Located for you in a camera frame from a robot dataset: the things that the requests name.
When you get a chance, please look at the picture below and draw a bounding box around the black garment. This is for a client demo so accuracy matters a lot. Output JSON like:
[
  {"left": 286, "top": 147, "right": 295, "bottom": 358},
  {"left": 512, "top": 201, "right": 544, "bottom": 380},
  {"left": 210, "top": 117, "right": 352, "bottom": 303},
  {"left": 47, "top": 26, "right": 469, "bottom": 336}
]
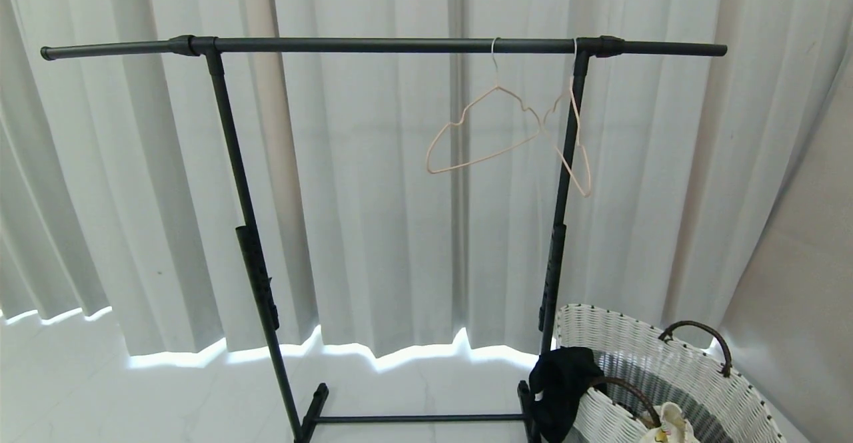
[{"left": 528, "top": 346, "right": 608, "bottom": 443}]

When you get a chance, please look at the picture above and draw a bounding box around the black clothes rack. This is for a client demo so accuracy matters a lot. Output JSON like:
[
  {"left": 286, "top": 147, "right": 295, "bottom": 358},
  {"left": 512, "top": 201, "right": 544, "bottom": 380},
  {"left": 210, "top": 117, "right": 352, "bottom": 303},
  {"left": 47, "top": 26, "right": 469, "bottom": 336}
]
[{"left": 40, "top": 35, "right": 728, "bottom": 443}]

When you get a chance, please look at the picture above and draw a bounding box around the white laundry basket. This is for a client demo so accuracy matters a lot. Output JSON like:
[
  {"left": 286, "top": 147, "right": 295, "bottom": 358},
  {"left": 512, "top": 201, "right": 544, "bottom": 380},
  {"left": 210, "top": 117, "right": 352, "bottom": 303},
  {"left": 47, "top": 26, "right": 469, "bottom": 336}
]
[{"left": 555, "top": 304, "right": 791, "bottom": 443}]

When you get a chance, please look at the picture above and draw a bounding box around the pink clothes hanger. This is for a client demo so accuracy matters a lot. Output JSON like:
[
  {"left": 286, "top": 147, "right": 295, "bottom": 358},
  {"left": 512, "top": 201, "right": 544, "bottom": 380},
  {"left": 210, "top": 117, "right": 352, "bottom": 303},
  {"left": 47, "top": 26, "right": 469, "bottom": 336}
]
[
  {"left": 542, "top": 39, "right": 593, "bottom": 199},
  {"left": 426, "top": 38, "right": 542, "bottom": 176}
]

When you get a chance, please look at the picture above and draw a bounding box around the cream printed garment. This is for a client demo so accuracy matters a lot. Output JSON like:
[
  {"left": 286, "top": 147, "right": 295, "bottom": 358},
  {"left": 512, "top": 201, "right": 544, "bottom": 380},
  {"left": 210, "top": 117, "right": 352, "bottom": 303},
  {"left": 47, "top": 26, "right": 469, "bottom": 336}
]
[{"left": 638, "top": 401, "right": 701, "bottom": 443}]

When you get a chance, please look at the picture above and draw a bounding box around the white curtain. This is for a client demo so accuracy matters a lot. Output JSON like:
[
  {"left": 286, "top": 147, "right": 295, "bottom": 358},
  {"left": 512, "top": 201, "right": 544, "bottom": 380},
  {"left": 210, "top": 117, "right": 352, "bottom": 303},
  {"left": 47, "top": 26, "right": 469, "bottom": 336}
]
[{"left": 0, "top": 0, "right": 853, "bottom": 358}]

